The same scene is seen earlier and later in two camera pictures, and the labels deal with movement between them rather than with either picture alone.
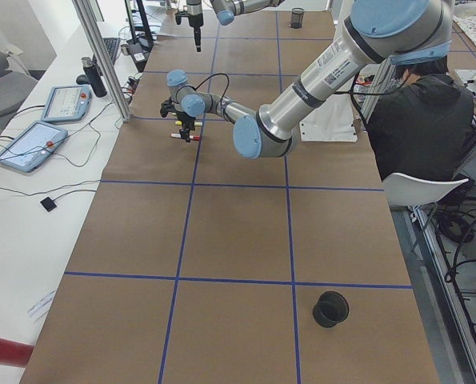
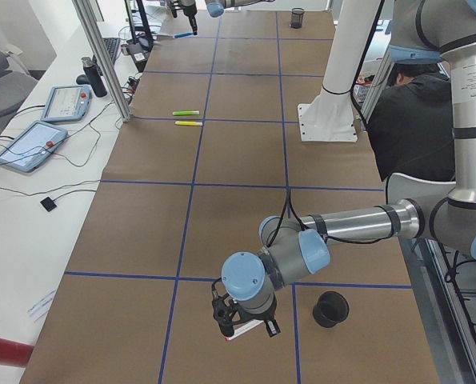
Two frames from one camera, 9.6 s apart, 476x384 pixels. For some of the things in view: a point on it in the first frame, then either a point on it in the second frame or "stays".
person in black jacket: (424, 126) stays
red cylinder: (7, 352) stays
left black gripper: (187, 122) -> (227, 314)
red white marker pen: (195, 138) -> (244, 328)
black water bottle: (94, 78) stays
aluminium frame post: (88, 14) stays
